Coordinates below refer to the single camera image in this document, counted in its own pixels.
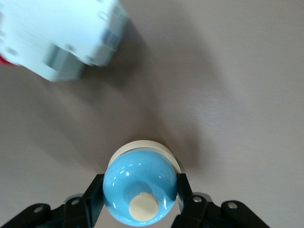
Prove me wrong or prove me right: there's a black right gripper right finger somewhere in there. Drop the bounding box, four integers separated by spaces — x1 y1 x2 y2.
171 173 270 228

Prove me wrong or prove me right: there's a blue desk bell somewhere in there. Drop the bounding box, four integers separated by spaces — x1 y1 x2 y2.
102 139 182 226

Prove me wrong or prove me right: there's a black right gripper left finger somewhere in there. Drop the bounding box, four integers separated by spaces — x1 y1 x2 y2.
0 174 105 228

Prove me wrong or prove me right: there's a white circuit breaker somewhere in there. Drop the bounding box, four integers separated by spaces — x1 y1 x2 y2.
0 0 130 83

